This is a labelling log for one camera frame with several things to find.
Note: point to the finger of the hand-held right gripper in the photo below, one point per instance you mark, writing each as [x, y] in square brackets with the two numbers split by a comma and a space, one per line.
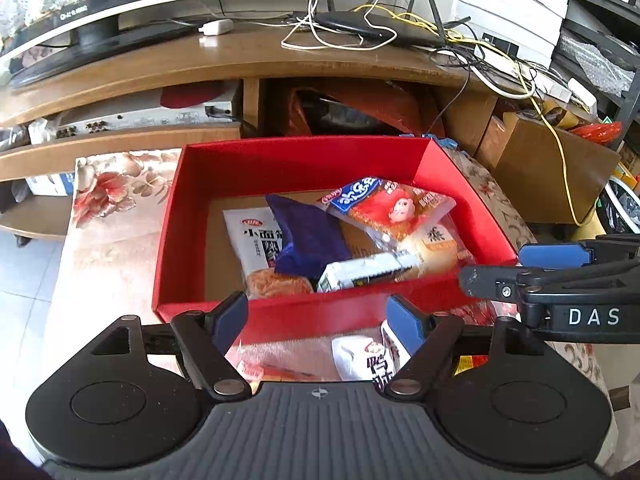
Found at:
[485, 282]
[555, 255]

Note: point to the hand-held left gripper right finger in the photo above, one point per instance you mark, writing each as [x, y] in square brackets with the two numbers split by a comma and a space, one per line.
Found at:
[405, 322]

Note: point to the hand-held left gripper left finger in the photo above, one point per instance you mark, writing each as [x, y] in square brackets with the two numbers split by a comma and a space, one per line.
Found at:
[230, 320]

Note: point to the white snack packet dark print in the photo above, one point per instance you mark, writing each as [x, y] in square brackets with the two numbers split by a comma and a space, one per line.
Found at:
[357, 357]

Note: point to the steamed cake packet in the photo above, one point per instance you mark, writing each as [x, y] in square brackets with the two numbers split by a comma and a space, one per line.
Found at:
[435, 250]

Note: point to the white green snack packet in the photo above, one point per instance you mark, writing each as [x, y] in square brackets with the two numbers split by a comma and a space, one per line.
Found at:
[360, 271]

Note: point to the white small bread packet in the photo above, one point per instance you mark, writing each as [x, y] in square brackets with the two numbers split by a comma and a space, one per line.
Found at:
[252, 245]

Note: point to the red cardboard box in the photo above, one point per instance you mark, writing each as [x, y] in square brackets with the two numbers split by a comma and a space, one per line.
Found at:
[200, 240]

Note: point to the orange cartoon snack packet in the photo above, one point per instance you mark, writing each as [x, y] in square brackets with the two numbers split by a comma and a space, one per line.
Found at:
[400, 210]

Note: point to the blue snack packet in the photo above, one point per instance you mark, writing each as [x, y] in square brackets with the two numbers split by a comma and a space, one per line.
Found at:
[305, 235]

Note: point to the sausage packet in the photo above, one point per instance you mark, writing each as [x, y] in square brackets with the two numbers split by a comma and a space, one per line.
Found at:
[275, 367]

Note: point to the red yellow snack packet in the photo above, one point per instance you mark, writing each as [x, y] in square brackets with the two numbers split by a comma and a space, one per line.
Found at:
[470, 364]

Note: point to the brown cardboard box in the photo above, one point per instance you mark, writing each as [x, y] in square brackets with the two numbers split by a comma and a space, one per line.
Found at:
[550, 170]

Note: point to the white power strip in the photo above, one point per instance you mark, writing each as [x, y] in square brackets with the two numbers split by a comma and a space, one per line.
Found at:
[530, 72]

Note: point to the orange plastic bag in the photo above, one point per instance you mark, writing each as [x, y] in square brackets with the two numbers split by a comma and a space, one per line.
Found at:
[360, 110]

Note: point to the silver media player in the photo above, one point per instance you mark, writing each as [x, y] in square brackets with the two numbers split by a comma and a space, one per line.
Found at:
[150, 117]

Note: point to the black metal shelf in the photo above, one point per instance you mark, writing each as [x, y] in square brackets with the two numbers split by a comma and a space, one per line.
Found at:
[600, 35]

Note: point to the white appliance box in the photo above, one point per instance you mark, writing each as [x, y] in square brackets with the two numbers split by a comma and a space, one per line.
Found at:
[50, 184]

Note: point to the red round item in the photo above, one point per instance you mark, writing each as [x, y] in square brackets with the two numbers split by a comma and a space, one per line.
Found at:
[192, 96]

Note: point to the stack of white panels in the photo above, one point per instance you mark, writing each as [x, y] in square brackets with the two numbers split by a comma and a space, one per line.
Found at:
[510, 5]

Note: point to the wooden television stand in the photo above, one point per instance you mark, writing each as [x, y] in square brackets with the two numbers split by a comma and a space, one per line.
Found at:
[150, 67]

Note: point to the black router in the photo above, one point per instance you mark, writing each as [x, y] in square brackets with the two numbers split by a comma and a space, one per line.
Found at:
[390, 30]

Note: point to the white power adapter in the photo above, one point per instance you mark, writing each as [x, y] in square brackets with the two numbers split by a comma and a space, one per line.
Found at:
[216, 26]

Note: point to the television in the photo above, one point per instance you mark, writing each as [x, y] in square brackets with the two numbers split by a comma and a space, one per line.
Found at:
[125, 5]

